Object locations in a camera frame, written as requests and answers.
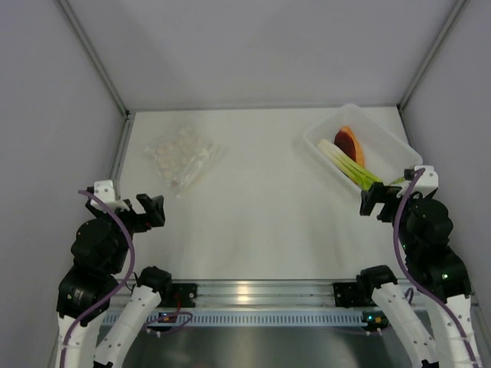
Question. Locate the left aluminium frame post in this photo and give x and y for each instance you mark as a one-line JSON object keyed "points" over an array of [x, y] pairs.
{"points": [[87, 45]]}

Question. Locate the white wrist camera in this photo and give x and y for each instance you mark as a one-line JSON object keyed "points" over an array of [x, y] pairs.
{"points": [[422, 178], [107, 191]]}

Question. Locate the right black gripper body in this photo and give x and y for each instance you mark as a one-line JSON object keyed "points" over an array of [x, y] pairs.
{"points": [[406, 236]]}

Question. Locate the green fake celery stalk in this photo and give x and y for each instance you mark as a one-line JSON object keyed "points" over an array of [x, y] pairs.
{"points": [[360, 176]]}

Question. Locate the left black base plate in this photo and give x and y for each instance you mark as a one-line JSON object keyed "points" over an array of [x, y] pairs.
{"points": [[181, 295]]}

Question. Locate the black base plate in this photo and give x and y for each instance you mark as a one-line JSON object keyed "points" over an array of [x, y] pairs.
{"points": [[181, 295], [347, 294]]}

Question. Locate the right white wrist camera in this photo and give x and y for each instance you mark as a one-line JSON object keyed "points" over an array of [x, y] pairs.
{"points": [[422, 178]]}

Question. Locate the translucent plastic bin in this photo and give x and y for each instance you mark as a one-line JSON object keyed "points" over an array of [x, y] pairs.
{"points": [[380, 135]]}

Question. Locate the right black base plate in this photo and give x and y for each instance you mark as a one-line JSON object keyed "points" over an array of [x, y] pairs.
{"points": [[347, 294]]}

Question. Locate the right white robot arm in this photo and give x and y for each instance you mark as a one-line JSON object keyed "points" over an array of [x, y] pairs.
{"points": [[438, 273]]}

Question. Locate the aluminium frame post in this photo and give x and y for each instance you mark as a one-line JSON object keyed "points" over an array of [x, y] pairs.
{"points": [[87, 45], [430, 55]]}

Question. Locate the aluminium mounting rail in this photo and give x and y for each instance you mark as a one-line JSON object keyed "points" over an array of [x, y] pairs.
{"points": [[273, 293]]}

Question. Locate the right aluminium frame post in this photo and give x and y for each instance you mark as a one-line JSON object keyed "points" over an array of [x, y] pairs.
{"points": [[430, 55]]}

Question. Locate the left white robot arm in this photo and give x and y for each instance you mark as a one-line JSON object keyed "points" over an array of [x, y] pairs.
{"points": [[103, 261]]}

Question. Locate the white slotted cable duct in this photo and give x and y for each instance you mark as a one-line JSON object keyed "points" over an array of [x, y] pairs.
{"points": [[276, 318]]}

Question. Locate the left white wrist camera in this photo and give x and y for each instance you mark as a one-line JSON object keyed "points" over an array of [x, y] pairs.
{"points": [[107, 191]]}

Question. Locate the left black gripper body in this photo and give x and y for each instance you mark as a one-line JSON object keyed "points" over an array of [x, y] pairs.
{"points": [[133, 222]]}

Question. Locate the orange purple fake fruit slice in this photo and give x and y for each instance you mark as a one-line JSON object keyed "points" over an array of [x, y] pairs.
{"points": [[347, 142]]}

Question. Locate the clear zip top bag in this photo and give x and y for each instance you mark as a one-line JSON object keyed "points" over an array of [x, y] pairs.
{"points": [[183, 155]]}

